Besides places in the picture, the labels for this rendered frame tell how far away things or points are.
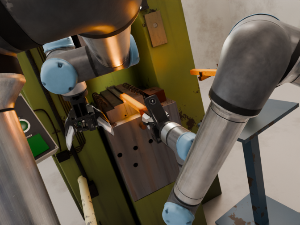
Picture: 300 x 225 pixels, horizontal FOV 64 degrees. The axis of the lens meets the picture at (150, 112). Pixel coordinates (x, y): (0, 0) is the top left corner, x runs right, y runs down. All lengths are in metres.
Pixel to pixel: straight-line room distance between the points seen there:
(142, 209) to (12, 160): 1.26
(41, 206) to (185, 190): 0.40
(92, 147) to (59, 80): 0.88
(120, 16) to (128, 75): 1.46
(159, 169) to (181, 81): 0.53
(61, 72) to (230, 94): 0.34
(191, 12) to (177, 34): 3.52
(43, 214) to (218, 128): 0.33
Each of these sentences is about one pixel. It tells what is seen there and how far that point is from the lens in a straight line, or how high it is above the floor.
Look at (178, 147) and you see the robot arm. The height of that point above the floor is 1.00.
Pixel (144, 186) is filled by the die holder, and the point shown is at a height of 0.53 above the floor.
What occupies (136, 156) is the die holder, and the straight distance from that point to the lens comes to 1.24.
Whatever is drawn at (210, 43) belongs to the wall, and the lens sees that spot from 5.12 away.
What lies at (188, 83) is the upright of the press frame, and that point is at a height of 0.91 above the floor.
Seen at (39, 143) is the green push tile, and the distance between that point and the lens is 1.04.
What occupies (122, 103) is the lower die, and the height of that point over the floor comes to 0.99.
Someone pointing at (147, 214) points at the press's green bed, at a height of 0.35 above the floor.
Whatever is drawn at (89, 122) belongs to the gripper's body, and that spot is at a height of 1.11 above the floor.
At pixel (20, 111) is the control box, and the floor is 1.14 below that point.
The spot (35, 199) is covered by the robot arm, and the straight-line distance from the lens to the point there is 0.20.
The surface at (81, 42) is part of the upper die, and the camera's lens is 1.13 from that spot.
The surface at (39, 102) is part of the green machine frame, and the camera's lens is 1.29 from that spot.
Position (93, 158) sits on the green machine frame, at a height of 0.71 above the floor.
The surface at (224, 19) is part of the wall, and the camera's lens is 5.28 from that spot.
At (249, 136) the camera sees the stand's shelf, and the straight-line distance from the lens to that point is 1.11.
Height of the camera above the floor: 1.33
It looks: 21 degrees down
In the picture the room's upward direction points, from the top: 17 degrees counter-clockwise
